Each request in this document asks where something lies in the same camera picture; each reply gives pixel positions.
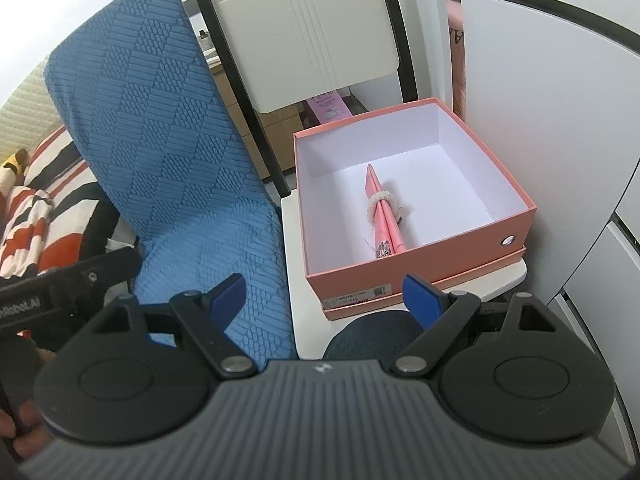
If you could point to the red black white striped blanket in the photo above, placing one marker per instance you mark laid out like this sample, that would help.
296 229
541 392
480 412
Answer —
45 240

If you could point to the white board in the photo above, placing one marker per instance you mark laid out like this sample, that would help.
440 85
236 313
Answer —
420 50

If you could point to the pink paper package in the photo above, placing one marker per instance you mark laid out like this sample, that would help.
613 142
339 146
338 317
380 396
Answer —
327 107

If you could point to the cream quilted pad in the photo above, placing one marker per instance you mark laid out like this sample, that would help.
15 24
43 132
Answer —
35 105

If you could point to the yellow plush toy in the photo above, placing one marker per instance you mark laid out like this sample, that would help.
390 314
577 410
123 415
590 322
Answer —
12 162

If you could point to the person's left hand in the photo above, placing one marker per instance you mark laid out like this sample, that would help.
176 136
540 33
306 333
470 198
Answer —
22 420

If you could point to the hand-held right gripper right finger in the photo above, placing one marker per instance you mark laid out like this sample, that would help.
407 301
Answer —
417 300

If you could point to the pink lettered carton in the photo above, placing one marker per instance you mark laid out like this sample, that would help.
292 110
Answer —
454 60

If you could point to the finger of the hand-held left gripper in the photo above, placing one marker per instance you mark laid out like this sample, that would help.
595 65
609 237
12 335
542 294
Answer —
117 265

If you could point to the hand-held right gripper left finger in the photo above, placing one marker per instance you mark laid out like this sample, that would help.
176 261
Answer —
230 300

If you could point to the person's leg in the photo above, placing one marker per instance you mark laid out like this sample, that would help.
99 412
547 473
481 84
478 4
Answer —
370 335

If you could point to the pink cardboard box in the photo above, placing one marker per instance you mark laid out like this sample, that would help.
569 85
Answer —
400 275

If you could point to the white cabinet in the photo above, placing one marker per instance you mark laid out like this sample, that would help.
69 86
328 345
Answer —
550 110

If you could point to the white chair black frame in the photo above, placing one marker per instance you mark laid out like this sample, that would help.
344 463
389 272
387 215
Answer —
300 35

